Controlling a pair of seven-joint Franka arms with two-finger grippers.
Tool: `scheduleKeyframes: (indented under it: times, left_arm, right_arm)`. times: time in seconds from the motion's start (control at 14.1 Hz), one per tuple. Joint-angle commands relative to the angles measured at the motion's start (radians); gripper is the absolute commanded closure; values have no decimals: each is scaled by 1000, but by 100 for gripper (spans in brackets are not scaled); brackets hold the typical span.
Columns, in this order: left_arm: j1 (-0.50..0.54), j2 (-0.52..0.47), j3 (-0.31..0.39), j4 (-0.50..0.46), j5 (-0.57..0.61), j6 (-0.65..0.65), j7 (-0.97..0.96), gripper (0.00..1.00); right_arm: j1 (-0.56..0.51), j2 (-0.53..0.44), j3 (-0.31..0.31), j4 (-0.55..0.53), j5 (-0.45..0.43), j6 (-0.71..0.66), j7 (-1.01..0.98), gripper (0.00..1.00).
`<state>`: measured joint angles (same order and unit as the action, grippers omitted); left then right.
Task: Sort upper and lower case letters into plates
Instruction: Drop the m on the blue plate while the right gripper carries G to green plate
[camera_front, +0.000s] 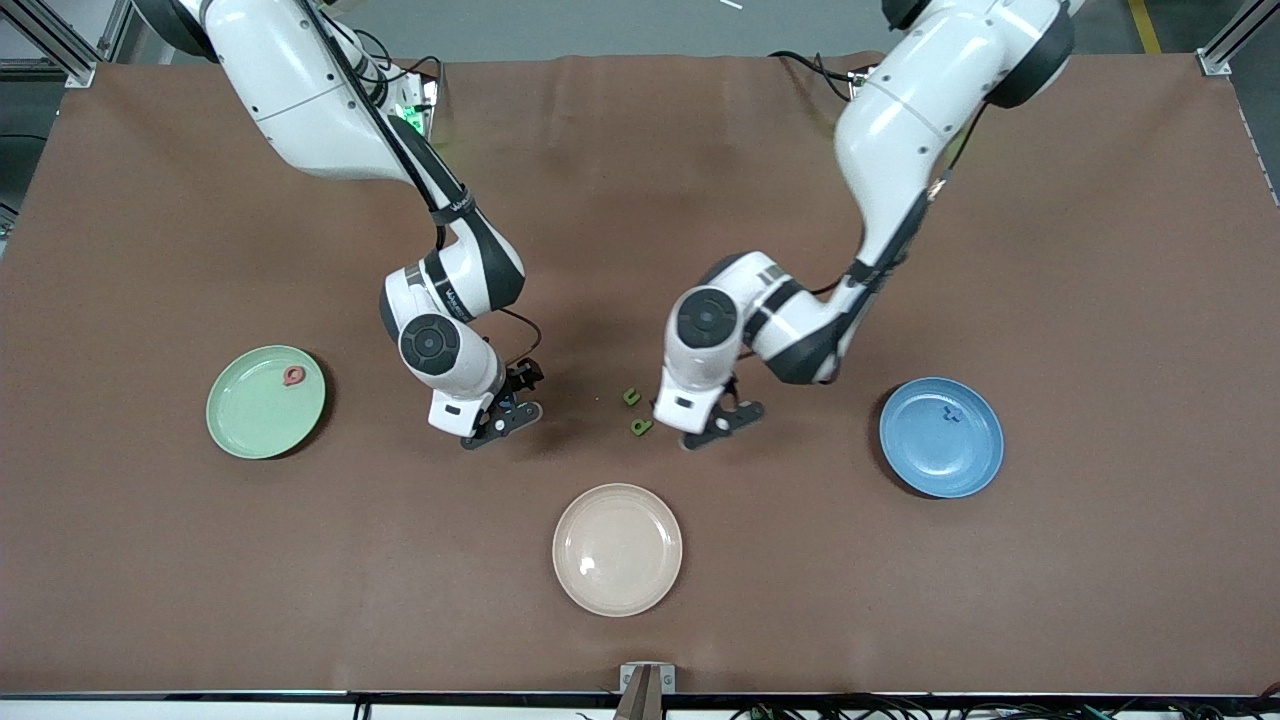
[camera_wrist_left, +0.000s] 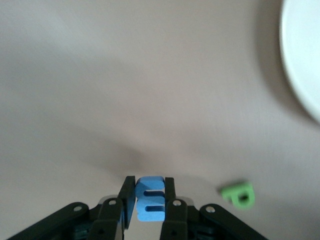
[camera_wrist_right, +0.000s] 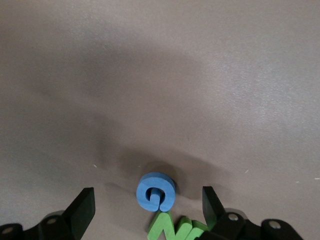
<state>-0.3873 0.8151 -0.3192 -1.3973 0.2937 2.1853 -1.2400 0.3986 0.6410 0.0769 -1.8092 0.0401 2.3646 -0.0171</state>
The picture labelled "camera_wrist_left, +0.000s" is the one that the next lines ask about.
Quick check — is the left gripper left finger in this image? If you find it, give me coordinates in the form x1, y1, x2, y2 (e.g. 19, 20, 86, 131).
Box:
4, 176, 137, 240

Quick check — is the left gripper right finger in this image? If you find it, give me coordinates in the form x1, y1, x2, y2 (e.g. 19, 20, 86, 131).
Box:
159, 177, 270, 240

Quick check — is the blue letter m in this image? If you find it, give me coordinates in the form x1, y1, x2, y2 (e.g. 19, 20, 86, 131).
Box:
134, 176, 166, 223

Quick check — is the green letter p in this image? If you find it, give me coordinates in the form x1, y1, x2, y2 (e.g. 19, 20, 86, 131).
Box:
219, 180, 256, 210

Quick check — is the brown table cover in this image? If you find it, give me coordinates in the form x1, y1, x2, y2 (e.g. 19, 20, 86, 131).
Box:
0, 0, 320, 240

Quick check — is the beige plate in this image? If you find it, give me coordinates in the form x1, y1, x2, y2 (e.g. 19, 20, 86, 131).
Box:
279, 0, 320, 126

